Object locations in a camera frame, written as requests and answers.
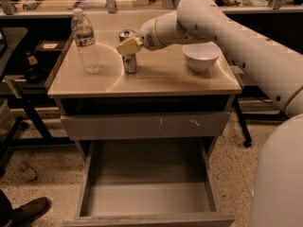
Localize grey drawer cabinet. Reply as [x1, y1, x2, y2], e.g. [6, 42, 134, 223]
[45, 10, 241, 156]

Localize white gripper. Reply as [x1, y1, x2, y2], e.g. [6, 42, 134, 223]
[116, 11, 203, 56]

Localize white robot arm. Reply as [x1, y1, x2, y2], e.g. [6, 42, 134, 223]
[116, 0, 303, 227]

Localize brown shoe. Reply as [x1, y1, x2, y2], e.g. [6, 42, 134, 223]
[12, 197, 51, 227]

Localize closed grey top drawer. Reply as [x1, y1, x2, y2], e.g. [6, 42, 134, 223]
[61, 112, 230, 140]

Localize black side table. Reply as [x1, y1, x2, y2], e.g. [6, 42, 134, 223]
[0, 26, 75, 163]

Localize open grey middle drawer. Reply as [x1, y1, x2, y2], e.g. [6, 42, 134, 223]
[62, 138, 235, 227]

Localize white bowl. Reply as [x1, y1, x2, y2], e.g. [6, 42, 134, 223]
[183, 42, 221, 72]

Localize clear plastic water bottle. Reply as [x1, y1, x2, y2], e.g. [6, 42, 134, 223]
[71, 9, 100, 74]

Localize silver redbull can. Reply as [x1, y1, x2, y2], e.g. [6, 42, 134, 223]
[118, 29, 137, 74]

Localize black table leg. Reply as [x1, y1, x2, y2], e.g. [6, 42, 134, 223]
[233, 98, 252, 148]

